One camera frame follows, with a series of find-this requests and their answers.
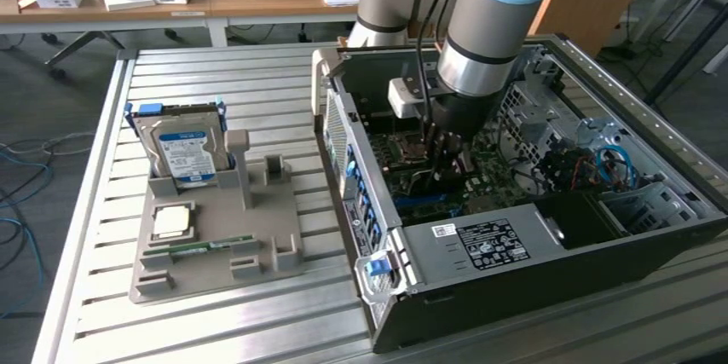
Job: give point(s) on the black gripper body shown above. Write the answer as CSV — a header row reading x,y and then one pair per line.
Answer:
x,y
462,114

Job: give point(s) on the silver blue-capped robot arm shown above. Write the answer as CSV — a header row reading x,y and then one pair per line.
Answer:
x,y
489,6

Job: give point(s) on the metal CPU socket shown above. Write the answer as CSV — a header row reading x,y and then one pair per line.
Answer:
x,y
400,146

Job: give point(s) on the green motherboard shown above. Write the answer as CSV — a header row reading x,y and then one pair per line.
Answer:
x,y
494,176

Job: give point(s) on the blue expansion slot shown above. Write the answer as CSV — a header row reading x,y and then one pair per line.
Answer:
x,y
420,200

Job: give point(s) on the silver chipset heatsink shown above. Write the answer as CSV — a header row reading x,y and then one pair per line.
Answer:
x,y
480,206

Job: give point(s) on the grey power supply unit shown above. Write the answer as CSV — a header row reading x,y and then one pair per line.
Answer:
x,y
442,253

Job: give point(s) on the blue plastic case latch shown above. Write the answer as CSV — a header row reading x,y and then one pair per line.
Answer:
x,y
376,267

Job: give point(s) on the black open PC case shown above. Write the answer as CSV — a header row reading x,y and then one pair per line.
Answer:
x,y
512,304

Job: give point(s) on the grey metal disk bay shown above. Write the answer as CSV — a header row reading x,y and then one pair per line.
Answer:
x,y
653,206

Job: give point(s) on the grey plastic parts rack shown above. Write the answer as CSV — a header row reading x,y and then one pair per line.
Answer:
x,y
226,219

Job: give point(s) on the hard disk with blue caddy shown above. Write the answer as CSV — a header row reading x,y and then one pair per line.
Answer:
x,y
181,151

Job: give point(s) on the green RAM stick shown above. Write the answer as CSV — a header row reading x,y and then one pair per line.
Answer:
x,y
198,246

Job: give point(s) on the silver CPU chip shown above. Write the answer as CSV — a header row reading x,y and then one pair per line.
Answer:
x,y
170,221

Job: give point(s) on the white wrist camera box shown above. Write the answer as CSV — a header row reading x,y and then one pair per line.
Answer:
x,y
406,99

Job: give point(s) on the grey wheeled leg frame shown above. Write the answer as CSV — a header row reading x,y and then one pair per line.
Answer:
x,y
85,42

